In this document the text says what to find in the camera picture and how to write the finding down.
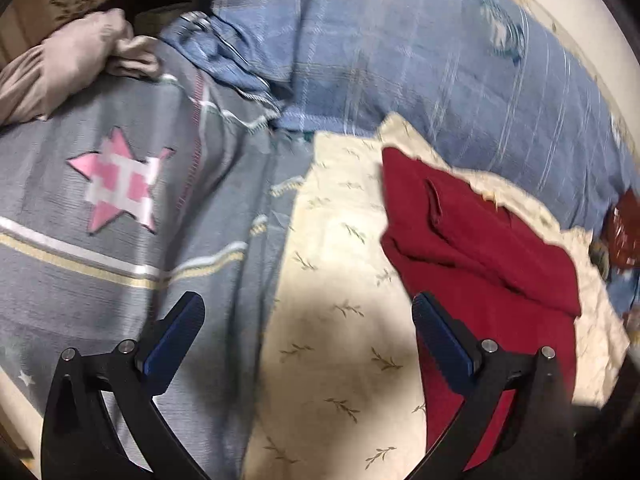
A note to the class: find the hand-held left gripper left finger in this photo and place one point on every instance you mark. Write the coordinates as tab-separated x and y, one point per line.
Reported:
170	345

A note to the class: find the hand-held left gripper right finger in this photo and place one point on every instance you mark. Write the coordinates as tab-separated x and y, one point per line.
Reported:
441	341

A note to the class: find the dark red garment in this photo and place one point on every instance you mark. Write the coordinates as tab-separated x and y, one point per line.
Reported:
475	260

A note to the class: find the grey star-print bedsheet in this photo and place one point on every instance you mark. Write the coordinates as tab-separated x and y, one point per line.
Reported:
75	260

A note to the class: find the cream leaf-print cloth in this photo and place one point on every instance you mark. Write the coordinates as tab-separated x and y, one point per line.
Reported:
340	260

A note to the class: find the light blue jeans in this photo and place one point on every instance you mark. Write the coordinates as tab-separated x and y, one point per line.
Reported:
627	290

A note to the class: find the red plastic bag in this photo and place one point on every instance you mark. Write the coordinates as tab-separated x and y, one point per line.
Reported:
625	230

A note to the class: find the blue plaid pillow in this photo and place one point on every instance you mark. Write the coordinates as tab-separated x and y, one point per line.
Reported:
400	60

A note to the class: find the beige crumpled cloth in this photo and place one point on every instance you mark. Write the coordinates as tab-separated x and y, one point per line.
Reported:
65	65

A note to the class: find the striped floral cushion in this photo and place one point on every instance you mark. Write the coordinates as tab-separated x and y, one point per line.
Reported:
50	0

